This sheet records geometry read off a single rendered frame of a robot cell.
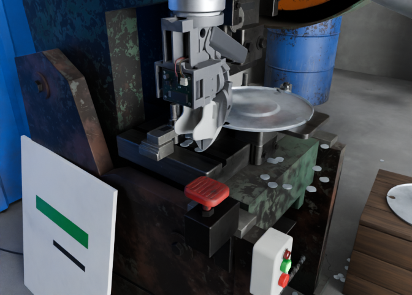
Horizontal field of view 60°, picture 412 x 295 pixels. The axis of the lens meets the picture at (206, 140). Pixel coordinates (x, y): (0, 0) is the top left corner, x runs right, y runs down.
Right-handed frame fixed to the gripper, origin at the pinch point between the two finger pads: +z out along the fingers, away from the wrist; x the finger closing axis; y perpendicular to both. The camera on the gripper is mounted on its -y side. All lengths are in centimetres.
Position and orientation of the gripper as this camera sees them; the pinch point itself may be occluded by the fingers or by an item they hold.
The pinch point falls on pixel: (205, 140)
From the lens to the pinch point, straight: 58.7
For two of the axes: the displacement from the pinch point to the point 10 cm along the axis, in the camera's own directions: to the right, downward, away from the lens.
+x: 7.9, 2.8, -5.4
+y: -6.1, 3.6, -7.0
